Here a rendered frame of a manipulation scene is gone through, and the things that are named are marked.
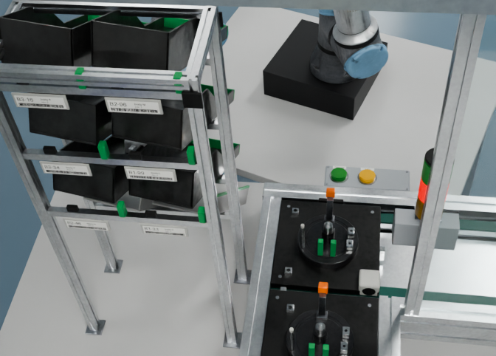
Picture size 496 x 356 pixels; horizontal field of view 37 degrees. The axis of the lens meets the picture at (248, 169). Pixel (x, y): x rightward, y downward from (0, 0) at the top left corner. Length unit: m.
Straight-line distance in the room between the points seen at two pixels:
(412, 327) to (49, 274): 0.88
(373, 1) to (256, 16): 1.98
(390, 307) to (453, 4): 1.18
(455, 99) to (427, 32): 2.71
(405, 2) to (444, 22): 3.39
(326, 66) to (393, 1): 1.57
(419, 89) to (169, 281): 0.95
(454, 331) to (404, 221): 0.36
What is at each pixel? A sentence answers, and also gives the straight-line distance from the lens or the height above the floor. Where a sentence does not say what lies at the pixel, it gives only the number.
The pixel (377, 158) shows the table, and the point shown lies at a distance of 2.04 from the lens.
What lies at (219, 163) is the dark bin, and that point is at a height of 1.27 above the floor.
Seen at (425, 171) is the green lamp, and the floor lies 1.39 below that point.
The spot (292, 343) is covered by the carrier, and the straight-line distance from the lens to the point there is 1.52.
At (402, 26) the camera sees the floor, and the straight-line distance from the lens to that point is 3.87.
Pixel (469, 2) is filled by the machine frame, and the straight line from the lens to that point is 0.54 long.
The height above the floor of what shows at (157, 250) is 0.86.
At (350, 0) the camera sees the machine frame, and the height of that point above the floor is 2.06.
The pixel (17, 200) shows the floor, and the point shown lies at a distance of 3.27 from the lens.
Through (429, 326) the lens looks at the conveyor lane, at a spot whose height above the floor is 0.92.
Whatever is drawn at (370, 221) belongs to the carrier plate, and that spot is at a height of 0.97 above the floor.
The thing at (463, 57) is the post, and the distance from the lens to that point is 1.09.
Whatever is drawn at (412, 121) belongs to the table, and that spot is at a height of 0.86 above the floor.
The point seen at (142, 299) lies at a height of 0.86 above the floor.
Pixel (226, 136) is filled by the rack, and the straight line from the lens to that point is 1.40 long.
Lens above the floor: 2.37
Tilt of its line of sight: 49 degrees down
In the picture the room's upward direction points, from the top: 5 degrees counter-clockwise
